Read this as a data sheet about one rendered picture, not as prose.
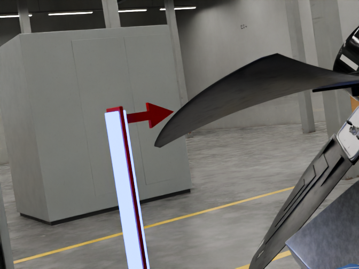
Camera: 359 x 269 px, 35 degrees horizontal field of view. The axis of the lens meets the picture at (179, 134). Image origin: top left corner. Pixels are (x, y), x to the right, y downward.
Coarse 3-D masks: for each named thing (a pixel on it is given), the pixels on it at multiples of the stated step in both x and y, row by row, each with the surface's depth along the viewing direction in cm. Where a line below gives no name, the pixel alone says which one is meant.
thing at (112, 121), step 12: (108, 120) 51; (108, 132) 51; (120, 132) 50; (120, 144) 50; (120, 156) 50; (120, 168) 50; (120, 180) 51; (120, 192) 51; (120, 204) 51; (132, 216) 50; (132, 228) 50; (132, 240) 51; (132, 252) 51; (132, 264) 51
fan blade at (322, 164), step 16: (336, 144) 82; (320, 160) 84; (336, 160) 79; (304, 176) 87; (320, 176) 81; (336, 176) 77; (304, 192) 83; (320, 192) 79; (288, 208) 85; (304, 208) 80; (272, 224) 90; (288, 224) 82; (272, 240) 84; (272, 256) 79
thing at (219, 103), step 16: (256, 64) 50; (272, 64) 51; (288, 64) 52; (304, 64) 53; (224, 80) 53; (240, 80) 54; (256, 80) 55; (272, 80) 56; (288, 80) 57; (304, 80) 59; (320, 80) 60; (336, 80) 62; (352, 80) 64; (208, 96) 56; (224, 96) 58; (240, 96) 60; (256, 96) 63; (272, 96) 67; (176, 112) 59; (192, 112) 60; (208, 112) 63; (224, 112) 66; (176, 128) 64; (192, 128) 68; (160, 144) 67
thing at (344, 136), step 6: (354, 114) 83; (348, 120) 84; (354, 120) 82; (342, 126) 84; (348, 126) 83; (342, 132) 84; (348, 132) 82; (342, 138) 83; (348, 138) 81; (354, 138) 79; (342, 144) 82; (348, 144) 80; (354, 144) 78; (348, 150) 79; (354, 150) 78; (348, 156) 78; (354, 156) 77
